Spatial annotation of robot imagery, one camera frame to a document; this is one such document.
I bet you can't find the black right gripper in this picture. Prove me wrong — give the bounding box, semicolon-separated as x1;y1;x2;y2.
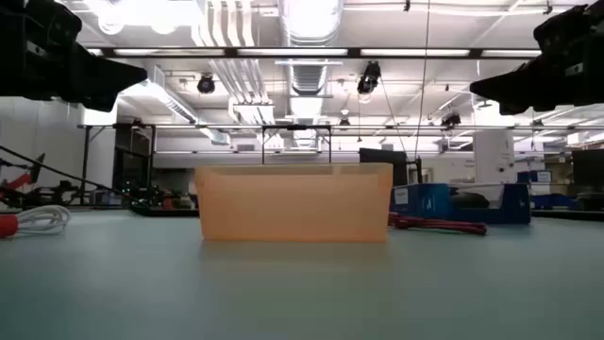
469;0;604;116

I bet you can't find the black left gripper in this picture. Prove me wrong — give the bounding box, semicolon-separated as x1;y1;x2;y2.
0;0;149;113

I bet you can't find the white USB-C cable red strap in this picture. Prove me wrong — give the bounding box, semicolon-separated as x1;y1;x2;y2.
0;204;73;240

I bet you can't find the red braided USB-C cable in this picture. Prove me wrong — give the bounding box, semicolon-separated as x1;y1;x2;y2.
387;212;489;237

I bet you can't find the white building column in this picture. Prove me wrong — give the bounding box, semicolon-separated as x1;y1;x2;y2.
473;111;515;185

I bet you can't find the red and black machine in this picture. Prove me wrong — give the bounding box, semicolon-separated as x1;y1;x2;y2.
0;151;48;212

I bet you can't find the blue storage bin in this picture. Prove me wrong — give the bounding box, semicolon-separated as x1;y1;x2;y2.
530;193;579;211

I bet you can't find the blue game controller box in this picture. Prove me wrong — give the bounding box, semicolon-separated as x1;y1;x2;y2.
389;182;533;225

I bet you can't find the long ceiling light strip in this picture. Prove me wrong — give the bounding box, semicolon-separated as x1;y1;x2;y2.
87;45;544;60

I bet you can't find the orange translucent plastic bin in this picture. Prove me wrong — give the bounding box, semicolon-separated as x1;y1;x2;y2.
194;161;394;244

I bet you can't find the green table mat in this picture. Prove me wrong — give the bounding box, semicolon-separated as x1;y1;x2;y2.
0;210;604;340

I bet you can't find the white rectangular air duct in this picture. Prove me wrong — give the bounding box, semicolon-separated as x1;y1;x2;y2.
120;65;232;145

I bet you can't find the black metal stand frame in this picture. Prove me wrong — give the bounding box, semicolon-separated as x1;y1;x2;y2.
77;122;157;208

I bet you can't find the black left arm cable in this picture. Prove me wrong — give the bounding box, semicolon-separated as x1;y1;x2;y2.
0;144;145;210

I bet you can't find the thin hanging black cable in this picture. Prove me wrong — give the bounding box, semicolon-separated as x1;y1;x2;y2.
413;0;431;162

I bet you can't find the silver ventilation duct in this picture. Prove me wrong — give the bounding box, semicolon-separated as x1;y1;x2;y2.
277;0;344;96

